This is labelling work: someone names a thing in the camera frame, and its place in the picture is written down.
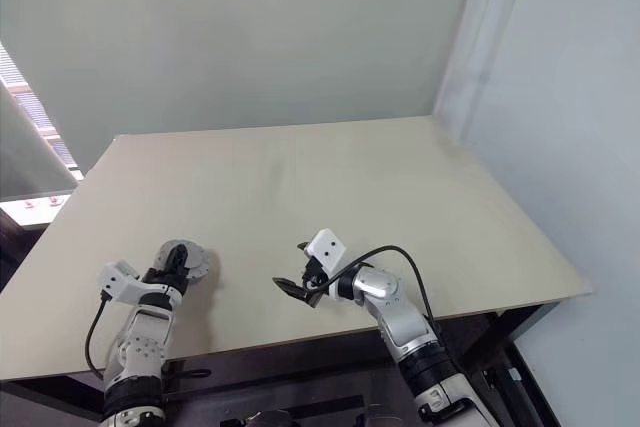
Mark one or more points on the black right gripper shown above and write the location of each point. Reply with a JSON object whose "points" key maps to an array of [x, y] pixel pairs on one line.
{"points": [[312, 279]]}

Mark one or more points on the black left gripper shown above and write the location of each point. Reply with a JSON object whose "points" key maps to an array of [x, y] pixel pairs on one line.
{"points": [[165, 278]]}

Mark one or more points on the grey round motor cover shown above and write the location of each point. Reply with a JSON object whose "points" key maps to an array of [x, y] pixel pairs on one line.
{"points": [[197, 258]]}

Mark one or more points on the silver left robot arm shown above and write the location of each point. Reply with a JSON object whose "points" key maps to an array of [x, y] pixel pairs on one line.
{"points": [[142, 342]]}

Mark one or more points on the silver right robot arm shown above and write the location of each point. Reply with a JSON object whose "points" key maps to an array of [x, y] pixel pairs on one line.
{"points": [[405, 327]]}

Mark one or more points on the dark brown cabinet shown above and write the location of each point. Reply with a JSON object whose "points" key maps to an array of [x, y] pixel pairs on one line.
{"points": [[17, 257]]}

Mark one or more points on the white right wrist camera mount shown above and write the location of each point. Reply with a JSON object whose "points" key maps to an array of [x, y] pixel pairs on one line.
{"points": [[327, 249]]}

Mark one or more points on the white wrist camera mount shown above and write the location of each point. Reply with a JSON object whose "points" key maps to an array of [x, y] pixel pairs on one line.
{"points": [[117, 282], [327, 249]]}

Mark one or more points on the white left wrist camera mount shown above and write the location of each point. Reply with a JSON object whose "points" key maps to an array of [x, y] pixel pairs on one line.
{"points": [[117, 282]]}

